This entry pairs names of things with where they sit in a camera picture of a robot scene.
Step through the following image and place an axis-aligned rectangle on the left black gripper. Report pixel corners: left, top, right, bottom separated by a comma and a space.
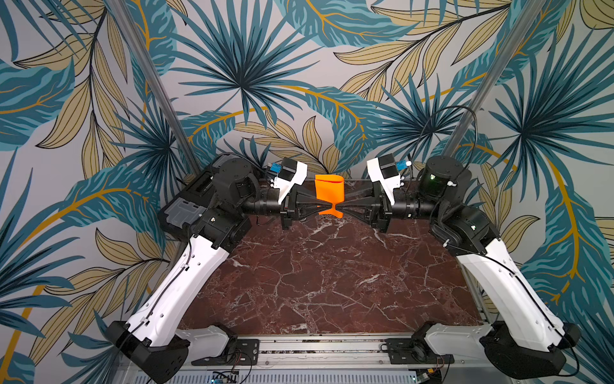
239, 183, 332, 230

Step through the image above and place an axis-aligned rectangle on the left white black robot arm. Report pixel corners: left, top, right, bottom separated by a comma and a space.
105, 155, 330, 383

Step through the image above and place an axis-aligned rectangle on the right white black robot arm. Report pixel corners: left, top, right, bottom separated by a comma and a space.
337, 155, 580, 379

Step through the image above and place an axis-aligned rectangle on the black plastic toolbox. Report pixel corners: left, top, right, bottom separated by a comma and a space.
157, 155, 228, 241

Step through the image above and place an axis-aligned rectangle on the green circuit board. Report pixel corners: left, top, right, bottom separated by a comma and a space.
209, 371, 238, 384

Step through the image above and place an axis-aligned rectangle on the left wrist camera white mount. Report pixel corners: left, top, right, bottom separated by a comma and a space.
270, 158, 308, 204

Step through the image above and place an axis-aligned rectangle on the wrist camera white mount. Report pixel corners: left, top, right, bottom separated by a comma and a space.
366, 155, 412, 206
270, 158, 308, 204

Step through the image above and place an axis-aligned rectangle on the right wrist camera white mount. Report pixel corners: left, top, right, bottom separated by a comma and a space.
366, 155, 412, 206

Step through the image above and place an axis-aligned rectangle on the left aluminium frame post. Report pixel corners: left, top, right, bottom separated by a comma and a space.
107, 0, 201, 174

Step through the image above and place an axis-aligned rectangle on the aluminium frame post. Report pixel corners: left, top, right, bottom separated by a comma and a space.
442, 0, 546, 157
107, 0, 201, 174

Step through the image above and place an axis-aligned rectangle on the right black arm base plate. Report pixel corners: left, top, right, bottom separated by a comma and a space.
379, 339, 454, 366

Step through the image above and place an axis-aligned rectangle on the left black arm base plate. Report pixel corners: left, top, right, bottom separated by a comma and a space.
190, 339, 260, 366

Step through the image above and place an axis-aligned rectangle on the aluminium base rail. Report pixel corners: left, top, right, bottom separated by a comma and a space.
169, 334, 512, 383

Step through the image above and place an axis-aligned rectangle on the right aluminium frame post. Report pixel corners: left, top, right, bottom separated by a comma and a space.
442, 0, 546, 157

